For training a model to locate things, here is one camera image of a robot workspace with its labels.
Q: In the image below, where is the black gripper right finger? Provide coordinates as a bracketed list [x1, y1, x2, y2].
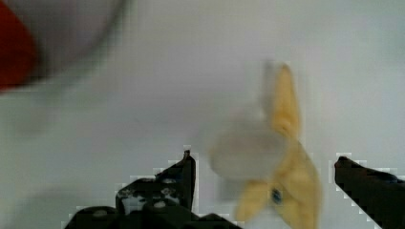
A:
[334, 156, 405, 229]

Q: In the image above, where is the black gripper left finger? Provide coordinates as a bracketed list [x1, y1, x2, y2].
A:
[116, 150, 196, 215]

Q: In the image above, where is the grey round plate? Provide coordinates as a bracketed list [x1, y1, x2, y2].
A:
[3, 0, 127, 83]

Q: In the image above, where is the red ketchup bottle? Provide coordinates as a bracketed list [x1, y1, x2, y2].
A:
[0, 1, 37, 92]

